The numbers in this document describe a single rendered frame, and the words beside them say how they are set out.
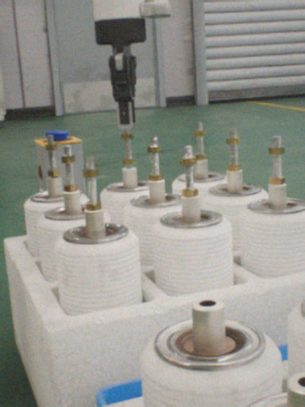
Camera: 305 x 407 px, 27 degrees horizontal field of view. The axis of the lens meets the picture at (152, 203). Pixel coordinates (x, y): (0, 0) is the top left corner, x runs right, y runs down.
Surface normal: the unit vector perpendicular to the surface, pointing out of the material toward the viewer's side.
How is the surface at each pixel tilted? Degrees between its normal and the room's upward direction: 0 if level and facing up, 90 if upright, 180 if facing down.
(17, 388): 0
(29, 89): 90
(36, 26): 90
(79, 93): 90
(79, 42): 90
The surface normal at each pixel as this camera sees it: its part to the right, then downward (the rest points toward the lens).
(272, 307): 0.33, 0.19
